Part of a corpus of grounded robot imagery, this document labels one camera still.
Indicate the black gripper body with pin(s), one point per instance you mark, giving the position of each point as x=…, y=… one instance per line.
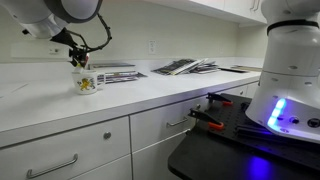
x=65, y=38

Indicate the white mug with yellow print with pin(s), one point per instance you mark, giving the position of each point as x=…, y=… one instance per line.
x=85, y=82

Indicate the dark hardcover book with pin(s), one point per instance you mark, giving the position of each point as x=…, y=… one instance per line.
x=113, y=65

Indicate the stack of colourful magazines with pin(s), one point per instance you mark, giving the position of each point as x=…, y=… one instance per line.
x=120, y=76

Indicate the round metal drawer lock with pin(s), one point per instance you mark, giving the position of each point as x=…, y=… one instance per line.
x=107, y=135

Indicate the wide white drawer with lock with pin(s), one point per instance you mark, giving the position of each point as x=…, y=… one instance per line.
x=66, y=143

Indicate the fanned open magazines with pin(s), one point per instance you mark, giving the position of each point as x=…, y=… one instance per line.
x=180, y=66

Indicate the white lower cabinet door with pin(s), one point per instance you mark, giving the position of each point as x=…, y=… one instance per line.
x=151, y=160

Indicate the dark magazine pile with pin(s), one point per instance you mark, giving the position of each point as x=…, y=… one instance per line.
x=205, y=68

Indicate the large black orange clamp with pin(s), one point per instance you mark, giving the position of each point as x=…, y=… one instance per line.
x=205, y=117

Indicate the small black orange clamp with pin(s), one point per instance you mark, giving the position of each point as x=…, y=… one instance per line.
x=218, y=98

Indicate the flat black tablet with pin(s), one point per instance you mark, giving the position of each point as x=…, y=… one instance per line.
x=233, y=69

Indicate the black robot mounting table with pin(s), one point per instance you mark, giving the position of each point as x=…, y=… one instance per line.
x=206, y=156

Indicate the small white corner drawer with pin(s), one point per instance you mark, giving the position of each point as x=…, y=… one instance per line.
x=238, y=90

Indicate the flat wooden board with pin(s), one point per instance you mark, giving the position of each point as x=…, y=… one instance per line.
x=250, y=67

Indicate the white wall outlet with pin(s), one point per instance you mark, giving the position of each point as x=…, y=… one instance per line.
x=152, y=47

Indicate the white upper wall cabinet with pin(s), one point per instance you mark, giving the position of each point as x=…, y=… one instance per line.
x=233, y=8

